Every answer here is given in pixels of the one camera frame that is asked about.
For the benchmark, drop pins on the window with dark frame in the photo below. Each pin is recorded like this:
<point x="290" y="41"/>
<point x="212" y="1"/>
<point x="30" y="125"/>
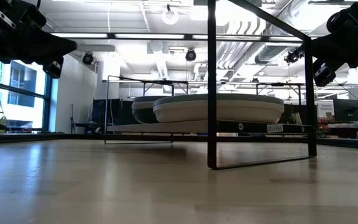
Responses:
<point x="20" y="90"/>

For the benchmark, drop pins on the sage green plate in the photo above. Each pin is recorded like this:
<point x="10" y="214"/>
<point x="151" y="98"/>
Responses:
<point x="244" y="98"/>

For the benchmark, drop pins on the white label sticker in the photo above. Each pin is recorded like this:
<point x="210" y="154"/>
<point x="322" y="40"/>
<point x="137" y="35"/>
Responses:
<point x="274" y="128"/>

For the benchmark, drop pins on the black table edge rail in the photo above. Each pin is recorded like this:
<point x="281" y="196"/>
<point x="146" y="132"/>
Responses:
<point x="42" y="137"/>

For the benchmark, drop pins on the black ceiling spotlight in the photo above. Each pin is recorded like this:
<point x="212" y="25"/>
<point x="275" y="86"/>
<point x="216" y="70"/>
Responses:
<point x="190" y="55"/>
<point x="292" y="56"/>
<point x="88" y="58"/>

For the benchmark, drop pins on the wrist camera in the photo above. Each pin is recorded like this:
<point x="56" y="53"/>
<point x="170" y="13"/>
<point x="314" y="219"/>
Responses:
<point x="53" y="68"/>
<point x="323" y="73"/>

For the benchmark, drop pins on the long ceiling light bar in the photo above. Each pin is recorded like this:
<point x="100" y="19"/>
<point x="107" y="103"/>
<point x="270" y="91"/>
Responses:
<point x="135" y="36"/>

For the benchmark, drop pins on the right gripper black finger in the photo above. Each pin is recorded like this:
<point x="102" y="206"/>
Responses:
<point x="328" y="49"/>

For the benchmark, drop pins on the white plate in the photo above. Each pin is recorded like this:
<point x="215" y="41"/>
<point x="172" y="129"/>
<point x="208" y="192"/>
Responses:
<point x="244" y="113"/>

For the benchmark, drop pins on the black metal dish rack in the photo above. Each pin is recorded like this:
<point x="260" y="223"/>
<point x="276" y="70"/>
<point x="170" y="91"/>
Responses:
<point x="211" y="93"/>

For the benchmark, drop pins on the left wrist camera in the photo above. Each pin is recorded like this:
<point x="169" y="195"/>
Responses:
<point x="53" y="68"/>

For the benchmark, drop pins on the black monitor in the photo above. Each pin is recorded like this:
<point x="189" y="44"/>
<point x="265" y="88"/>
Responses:
<point x="348" y="110"/>

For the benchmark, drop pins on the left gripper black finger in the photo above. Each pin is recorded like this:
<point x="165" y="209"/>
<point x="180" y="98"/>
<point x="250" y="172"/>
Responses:
<point x="51" y="46"/>

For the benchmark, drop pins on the black cabinet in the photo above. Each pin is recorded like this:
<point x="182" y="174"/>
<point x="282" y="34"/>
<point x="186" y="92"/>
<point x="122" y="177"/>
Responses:
<point x="113" y="112"/>

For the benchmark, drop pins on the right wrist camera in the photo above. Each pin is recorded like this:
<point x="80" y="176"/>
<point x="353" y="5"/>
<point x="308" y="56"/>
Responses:
<point x="323" y="73"/>

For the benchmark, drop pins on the yellow-green object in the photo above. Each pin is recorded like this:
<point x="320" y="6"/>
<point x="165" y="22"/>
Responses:
<point x="2" y="121"/>

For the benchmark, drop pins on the white sign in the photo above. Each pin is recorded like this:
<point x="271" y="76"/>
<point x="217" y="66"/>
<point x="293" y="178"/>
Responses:
<point x="325" y="107"/>

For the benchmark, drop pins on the light grey bowl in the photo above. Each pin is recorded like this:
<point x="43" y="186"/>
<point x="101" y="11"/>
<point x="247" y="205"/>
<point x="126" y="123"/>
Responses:
<point x="145" y="104"/>

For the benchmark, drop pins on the silver ventilation duct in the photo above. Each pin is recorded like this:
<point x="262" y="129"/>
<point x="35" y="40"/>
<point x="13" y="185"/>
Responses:
<point x="259" y="49"/>

